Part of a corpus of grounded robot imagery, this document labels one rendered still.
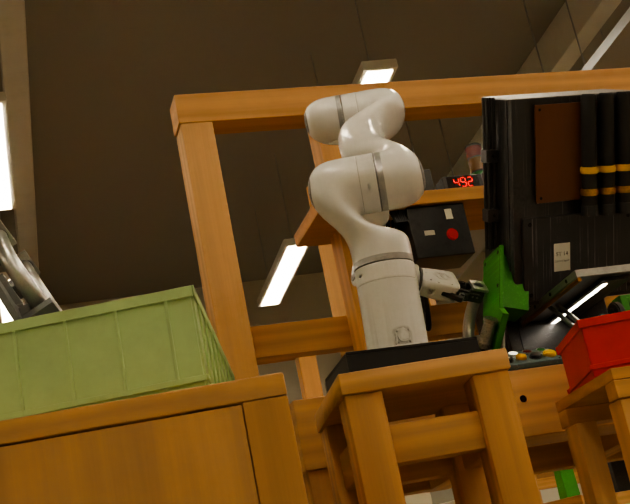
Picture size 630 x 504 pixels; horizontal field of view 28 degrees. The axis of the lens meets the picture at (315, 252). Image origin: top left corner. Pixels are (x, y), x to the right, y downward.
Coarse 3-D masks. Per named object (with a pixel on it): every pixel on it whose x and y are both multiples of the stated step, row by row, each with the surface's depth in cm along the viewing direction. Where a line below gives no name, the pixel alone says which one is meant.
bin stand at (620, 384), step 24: (600, 384) 246; (624, 384) 241; (576, 408) 261; (600, 408) 262; (624, 408) 240; (576, 432) 258; (624, 432) 240; (576, 456) 259; (600, 456) 257; (624, 456) 240; (600, 480) 255
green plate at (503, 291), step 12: (492, 252) 316; (492, 264) 315; (504, 264) 311; (492, 276) 314; (504, 276) 310; (492, 288) 312; (504, 288) 309; (516, 288) 310; (492, 300) 311; (504, 300) 308; (516, 300) 309; (528, 300) 309; (492, 312) 310; (516, 312) 310
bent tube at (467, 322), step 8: (472, 280) 318; (472, 288) 315; (480, 288) 314; (472, 304) 317; (472, 312) 318; (464, 320) 319; (472, 320) 318; (464, 328) 318; (472, 328) 318; (464, 336) 317; (472, 336) 317
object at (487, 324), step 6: (486, 318) 303; (492, 318) 304; (486, 324) 303; (492, 324) 303; (486, 330) 303; (492, 330) 303; (480, 336) 305; (486, 336) 304; (492, 336) 304; (480, 342) 305; (486, 342) 304; (486, 348) 304
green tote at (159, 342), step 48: (192, 288) 196; (0, 336) 195; (48, 336) 195; (96, 336) 195; (144, 336) 194; (192, 336) 194; (0, 384) 193; (48, 384) 193; (96, 384) 192; (144, 384) 192; (192, 384) 192
